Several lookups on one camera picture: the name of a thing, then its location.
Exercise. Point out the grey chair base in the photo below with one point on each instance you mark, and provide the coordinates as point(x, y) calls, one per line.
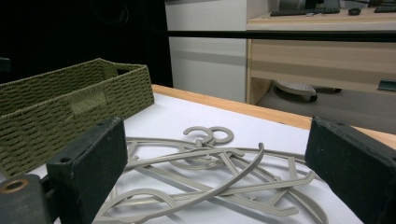
point(294, 88)

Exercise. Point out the white cabinet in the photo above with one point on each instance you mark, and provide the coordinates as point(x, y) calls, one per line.
point(205, 62)

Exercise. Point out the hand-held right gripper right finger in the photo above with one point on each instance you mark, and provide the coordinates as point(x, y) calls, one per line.
point(355, 168)

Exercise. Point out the black computer mouse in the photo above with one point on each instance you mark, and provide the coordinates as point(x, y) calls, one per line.
point(354, 11)

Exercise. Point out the grey plastic hanger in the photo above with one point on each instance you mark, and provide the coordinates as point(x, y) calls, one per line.
point(229, 137)
point(199, 129)
point(237, 182)

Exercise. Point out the black keyboard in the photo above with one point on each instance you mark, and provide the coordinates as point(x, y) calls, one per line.
point(385, 9)
point(303, 12)

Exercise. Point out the light wooden desk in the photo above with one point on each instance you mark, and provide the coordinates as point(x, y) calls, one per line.
point(317, 62)

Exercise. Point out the black frame bar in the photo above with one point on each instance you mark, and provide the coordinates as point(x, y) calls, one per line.
point(280, 35)

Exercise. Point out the white table board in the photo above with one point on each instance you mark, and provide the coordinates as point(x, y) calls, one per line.
point(174, 115)

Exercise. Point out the green woven basket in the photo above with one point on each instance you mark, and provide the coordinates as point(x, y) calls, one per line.
point(46, 124)

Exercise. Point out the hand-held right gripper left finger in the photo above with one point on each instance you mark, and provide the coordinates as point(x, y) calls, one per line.
point(93, 161)

